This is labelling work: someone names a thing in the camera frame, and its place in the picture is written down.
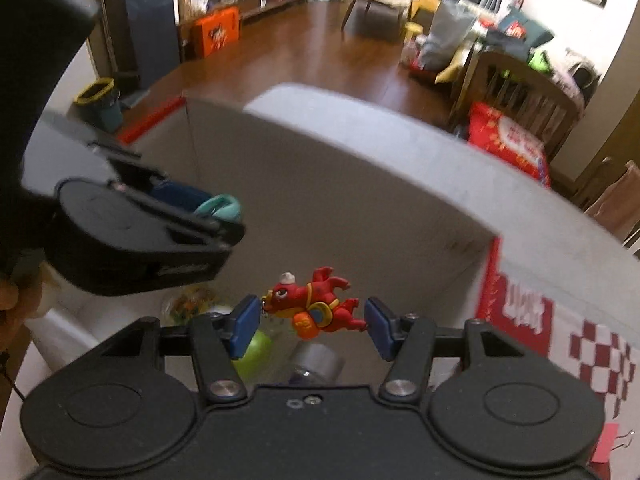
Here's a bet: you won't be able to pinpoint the red dragon toy keychain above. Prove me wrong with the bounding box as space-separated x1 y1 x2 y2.
262 266 370 338

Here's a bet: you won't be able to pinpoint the cluttered sofa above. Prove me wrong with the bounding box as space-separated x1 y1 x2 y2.
480 7 607 111

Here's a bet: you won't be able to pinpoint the red printed bag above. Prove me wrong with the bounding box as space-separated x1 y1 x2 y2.
467 101 552 188

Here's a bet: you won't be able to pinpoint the red cardboard box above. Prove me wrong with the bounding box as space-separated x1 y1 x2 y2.
22 82 640 391

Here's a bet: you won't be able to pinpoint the green ball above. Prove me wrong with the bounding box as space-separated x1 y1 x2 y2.
231 331 273 383

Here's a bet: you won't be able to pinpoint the pink paper note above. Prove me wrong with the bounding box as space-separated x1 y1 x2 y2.
592 422 621 464

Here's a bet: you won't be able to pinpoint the teal bucket yellow rim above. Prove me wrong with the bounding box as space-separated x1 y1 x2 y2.
74 78 124 132

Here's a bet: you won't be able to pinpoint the wooden chair with towel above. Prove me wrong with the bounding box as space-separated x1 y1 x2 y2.
570 156 617 212

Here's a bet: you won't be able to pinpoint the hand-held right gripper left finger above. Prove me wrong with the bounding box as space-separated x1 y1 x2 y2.
97 295 263 403

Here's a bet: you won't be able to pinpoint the teal plastic ring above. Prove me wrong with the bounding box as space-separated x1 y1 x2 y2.
194 194 243 223

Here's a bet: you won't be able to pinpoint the pink towel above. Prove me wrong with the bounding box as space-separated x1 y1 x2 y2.
582 160 640 247

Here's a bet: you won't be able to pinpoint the orange box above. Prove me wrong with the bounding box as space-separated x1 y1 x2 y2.
192 6 241 59

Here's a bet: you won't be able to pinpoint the clear container colourful contents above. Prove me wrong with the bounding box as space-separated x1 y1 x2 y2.
160 285 221 328

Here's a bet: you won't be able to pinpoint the black wrist cord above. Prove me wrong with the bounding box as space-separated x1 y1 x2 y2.
0 352 27 402

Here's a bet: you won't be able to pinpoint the wooden slatted chair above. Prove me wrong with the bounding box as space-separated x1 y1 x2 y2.
449 50 583 162

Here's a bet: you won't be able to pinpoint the black water dispenser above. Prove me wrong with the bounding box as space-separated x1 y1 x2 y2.
99 0 138 93

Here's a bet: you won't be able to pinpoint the person's left hand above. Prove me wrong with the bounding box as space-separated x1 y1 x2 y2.
0 280 45 357

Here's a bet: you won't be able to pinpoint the grey plastic bag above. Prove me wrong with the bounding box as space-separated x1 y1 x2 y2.
416 0 482 74

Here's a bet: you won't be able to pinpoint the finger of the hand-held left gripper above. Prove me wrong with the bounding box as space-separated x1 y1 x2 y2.
92 141 213 213
145 199 247 257

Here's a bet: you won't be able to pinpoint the dark blue panel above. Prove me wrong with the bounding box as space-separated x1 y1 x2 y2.
124 0 182 89

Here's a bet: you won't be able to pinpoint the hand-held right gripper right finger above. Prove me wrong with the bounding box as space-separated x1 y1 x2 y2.
364 297 526 403

